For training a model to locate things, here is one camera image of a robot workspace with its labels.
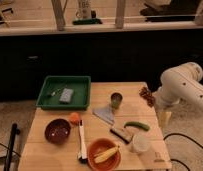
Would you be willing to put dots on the green metal cup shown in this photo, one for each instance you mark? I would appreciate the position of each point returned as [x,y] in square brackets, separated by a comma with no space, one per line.
[116,99]

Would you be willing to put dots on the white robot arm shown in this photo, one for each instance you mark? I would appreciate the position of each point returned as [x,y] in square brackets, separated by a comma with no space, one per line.
[180,82]

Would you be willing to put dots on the grey sponge block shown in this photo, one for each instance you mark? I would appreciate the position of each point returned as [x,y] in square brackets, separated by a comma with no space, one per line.
[66,95]

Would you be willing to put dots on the grey towel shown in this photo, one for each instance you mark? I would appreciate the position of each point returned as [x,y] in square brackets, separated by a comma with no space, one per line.
[105,113]

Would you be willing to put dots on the wooden post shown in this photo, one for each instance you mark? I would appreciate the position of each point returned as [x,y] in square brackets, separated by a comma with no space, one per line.
[59,9]
[120,12]

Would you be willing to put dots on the orange bowl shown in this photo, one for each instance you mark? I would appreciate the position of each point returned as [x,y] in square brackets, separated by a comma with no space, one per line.
[98,146]

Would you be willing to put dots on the green plastic tray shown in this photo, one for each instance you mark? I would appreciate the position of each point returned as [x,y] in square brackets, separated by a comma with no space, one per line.
[81,97]

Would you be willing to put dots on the brown grape bunch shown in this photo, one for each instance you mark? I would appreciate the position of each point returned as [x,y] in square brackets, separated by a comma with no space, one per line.
[146,94]

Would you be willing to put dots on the white plastic cup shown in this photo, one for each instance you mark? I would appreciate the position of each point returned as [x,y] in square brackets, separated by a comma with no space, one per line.
[139,144]

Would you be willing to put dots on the dark wooden brush block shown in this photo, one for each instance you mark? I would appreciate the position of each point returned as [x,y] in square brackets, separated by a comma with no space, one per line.
[122,133]

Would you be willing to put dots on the green cucumber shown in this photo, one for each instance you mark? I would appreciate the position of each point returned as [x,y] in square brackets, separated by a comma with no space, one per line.
[143,126]

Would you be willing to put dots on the black stand pole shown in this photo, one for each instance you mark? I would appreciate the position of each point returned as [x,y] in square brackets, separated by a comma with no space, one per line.
[14,132]

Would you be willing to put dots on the wooden post left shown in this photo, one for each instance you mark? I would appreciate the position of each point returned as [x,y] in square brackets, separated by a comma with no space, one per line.
[59,9]

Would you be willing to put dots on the orange ball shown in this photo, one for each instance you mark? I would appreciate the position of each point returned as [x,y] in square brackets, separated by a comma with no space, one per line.
[74,118]

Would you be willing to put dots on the yellow corn cob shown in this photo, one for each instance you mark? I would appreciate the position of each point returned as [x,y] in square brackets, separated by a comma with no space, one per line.
[101,157]

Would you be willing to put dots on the wooden post right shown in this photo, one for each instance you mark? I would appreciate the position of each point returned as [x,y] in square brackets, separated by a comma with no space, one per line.
[120,12]

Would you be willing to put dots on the white bottle on green base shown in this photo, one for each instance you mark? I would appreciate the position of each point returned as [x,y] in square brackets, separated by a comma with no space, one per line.
[85,15]

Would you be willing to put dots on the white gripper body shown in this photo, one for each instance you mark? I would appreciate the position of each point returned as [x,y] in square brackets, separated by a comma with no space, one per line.
[163,116]

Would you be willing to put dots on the small green-handled tool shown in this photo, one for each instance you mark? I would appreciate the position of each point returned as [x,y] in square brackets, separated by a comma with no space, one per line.
[55,92]

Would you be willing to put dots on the purple bowl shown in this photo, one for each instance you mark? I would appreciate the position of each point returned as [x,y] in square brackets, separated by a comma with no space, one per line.
[57,131]

